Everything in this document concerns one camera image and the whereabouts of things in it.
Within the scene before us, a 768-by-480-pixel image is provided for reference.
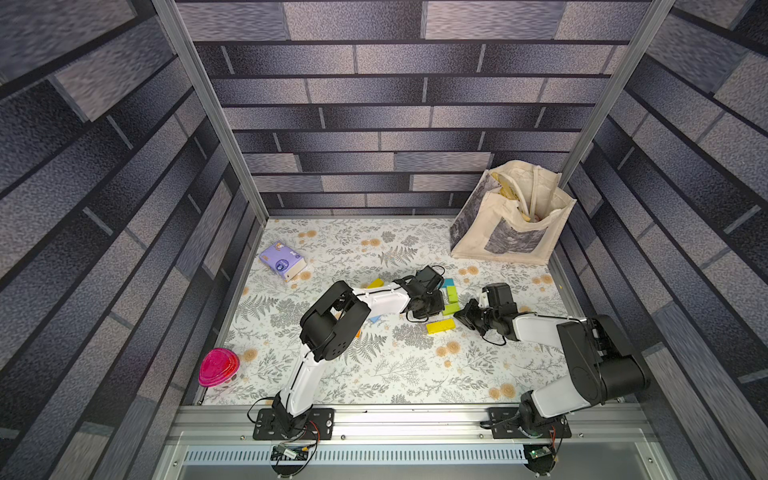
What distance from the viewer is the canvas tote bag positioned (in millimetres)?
877

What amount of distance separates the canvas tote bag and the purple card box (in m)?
0.57

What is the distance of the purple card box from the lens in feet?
3.29

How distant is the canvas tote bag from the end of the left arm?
0.27 metres

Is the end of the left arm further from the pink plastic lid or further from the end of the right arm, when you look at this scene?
the pink plastic lid

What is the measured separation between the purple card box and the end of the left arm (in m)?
0.43

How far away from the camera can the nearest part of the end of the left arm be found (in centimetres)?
73
